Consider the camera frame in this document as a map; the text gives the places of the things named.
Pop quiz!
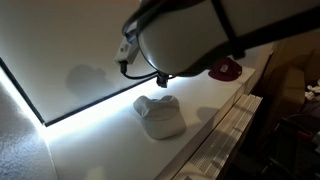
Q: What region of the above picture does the black blind bottom bar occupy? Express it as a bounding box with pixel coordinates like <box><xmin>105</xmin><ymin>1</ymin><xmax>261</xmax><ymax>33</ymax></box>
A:
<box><xmin>43</xmin><ymin>74</ymin><xmax>158</xmax><ymax>129</ymax></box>

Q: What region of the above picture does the light grey baseball cap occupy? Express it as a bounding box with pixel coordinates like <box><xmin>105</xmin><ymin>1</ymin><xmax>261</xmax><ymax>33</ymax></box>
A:
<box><xmin>132</xmin><ymin>94</ymin><xmax>187</xmax><ymax>141</ymax></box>

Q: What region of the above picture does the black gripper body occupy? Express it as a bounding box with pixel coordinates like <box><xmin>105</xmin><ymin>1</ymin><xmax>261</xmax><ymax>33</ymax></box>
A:
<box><xmin>155</xmin><ymin>71</ymin><xmax>172</xmax><ymax>89</ymax></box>

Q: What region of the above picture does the white ribbed radiator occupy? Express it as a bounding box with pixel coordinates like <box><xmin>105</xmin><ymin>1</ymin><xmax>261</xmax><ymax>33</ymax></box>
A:
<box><xmin>173</xmin><ymin>93</ymin><xmax>264</xmax><ymax>180</ymax></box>

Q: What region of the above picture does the black camera cable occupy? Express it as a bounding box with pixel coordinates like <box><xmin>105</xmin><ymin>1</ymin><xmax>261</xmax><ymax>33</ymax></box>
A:
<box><xmin>119</xmin><ymin>61</ymin><xmax>160</xmax><ymax>81</ymax></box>

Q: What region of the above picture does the maroon baseball cap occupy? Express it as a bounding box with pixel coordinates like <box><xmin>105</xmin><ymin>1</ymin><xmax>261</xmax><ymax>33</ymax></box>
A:
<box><xmin>208</xmin><ymin>57</ymin><xmax>243</xmax><ymax>83</ymax></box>

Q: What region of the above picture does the white crumpled cloth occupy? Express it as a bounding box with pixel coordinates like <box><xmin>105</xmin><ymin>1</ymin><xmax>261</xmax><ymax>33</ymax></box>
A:
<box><xmin>304</xmin><ymin>79</ymin><xmax>320</xmax><ymax>101</ymax></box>

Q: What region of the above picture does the white roller blind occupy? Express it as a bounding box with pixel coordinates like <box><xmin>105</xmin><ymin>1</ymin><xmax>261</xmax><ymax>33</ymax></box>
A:
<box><xmin>0</xmin><ymin>0</ymin><xmax>158</xmax><ymax>125</ymax></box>

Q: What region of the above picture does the black chair with red part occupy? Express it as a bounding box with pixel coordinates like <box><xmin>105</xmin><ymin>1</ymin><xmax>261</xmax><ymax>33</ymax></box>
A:
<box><xmin>263</xmin><ymin>113</ymin><xmax>320</xmax><ymax>180</ymax></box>

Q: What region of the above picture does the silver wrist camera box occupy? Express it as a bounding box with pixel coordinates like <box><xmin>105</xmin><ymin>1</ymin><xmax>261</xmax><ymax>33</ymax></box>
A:
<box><xmin>114</xmin><ymin>34</ymin><xmax>141</xmax><ymax>66</ymax></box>

